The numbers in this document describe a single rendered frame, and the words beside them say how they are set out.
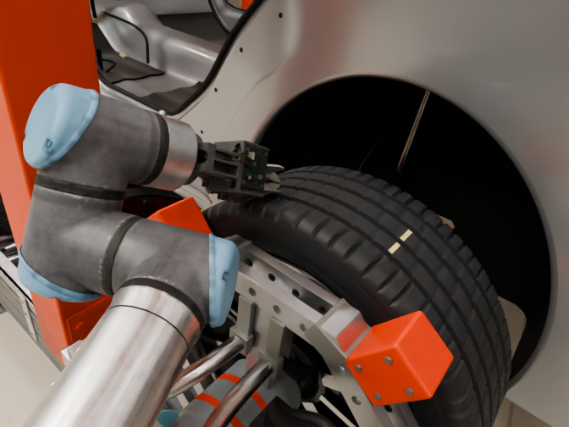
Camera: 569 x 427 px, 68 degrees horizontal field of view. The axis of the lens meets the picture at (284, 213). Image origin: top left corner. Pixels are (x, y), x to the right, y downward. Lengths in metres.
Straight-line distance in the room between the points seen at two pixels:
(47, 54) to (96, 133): 0.37
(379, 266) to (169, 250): 0.28
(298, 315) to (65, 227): 0.29
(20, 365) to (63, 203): 1.58
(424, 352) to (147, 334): 0.30
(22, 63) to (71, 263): 0.41
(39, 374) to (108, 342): 1.60
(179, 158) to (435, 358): 0.37
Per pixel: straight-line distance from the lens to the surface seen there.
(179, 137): 0.52
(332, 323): 0.55
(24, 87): 0.81
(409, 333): 0.51
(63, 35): 0.82
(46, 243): 0.49
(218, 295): 0.41
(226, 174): 0.55
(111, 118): 0.48
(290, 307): 0.55
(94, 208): 0.48
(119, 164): 0.48
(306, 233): 0.60
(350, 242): 0.58
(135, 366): 0.36
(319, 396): 0.83
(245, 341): 0.64
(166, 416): 0.90
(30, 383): 1.95
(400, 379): 0.52
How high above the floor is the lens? 1.52
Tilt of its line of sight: 33 degrees down
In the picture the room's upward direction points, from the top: 8 degrees clockwise
